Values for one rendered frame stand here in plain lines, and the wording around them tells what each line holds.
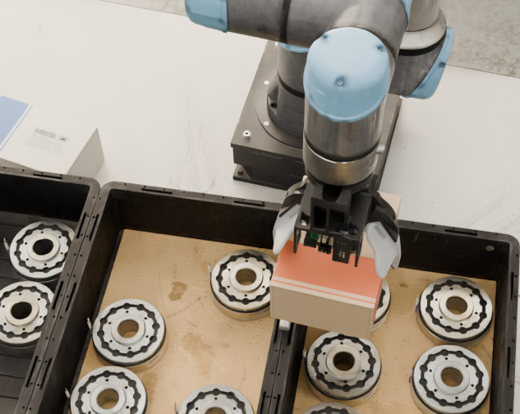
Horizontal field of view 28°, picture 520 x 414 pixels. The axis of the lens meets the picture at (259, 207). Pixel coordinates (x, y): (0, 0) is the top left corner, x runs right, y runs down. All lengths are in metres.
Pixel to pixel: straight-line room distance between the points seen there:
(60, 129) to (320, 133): 0.88
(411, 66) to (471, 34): 1.50
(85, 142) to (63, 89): 0.23
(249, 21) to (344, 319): 0.37
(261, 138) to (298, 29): 0.71
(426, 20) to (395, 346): 0.46
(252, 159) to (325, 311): 0.59
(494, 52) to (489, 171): 1.20
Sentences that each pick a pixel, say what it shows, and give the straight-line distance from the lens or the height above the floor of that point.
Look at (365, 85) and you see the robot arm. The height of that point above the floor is 1.45.
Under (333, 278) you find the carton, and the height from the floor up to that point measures 1.13.
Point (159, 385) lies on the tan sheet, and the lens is 1.45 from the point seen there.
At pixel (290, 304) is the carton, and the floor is 1.09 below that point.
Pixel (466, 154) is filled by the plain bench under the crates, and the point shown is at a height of 0.70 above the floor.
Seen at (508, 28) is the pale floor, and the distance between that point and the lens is 3.08.
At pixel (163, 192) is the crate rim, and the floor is 0.93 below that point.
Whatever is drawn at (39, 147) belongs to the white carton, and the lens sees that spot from 1.76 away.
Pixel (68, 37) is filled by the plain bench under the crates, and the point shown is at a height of 0.70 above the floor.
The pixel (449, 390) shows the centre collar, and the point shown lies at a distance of 1.41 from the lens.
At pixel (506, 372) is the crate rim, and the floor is 0.93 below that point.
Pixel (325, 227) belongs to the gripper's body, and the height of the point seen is 1.25.
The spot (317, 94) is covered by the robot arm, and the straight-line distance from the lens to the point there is 0.93.
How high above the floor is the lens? 2.13
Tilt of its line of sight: 55 degrees down
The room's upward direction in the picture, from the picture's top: 2 degrees counter-clockwise
